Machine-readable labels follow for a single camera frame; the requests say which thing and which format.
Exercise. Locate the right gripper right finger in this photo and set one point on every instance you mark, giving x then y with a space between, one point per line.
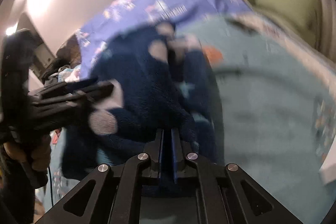
223 194

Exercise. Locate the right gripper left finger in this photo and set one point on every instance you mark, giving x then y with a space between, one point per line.
111 194

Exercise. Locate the navy fleece baby onesie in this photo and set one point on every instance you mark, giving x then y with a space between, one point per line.
161 81

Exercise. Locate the dark clothes pile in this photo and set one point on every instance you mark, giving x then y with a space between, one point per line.
51 74

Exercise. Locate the person left hand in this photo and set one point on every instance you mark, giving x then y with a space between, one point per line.
39 158

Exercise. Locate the teal printed bed quilt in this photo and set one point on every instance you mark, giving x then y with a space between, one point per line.
273 117

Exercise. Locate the green pillow near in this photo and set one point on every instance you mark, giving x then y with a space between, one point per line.
298 16

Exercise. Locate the blue tree-print pillowcase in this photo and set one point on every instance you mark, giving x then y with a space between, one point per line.
122 15

